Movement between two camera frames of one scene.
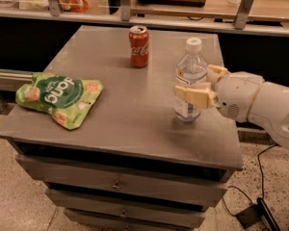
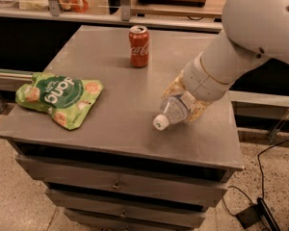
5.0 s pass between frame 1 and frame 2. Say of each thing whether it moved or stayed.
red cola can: stayed
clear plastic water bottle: moved
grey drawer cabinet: stayed
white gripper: moved
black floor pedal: stayed
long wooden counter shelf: stayed
